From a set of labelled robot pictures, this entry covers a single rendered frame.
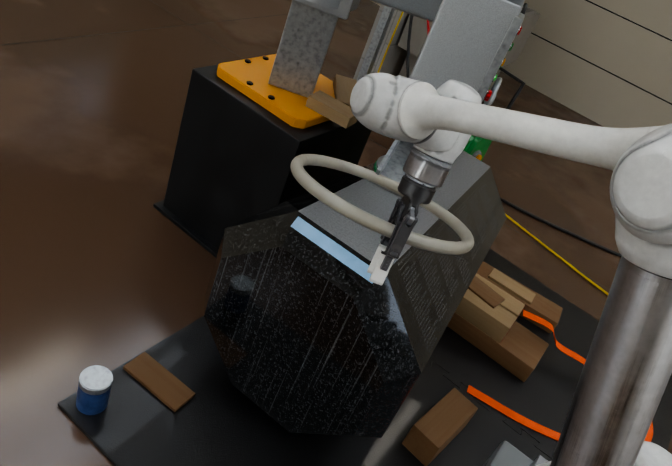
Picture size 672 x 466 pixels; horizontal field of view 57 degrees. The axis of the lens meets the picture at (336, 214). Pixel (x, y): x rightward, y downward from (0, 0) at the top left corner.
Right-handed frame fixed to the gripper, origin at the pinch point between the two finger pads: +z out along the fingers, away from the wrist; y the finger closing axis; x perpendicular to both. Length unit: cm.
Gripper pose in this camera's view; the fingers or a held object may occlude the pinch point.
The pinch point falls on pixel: (380, 265)
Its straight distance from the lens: 134.1
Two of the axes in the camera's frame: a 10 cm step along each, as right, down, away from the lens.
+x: -9.2, -3.7, -1.6
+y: -0.5, -2.8, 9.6
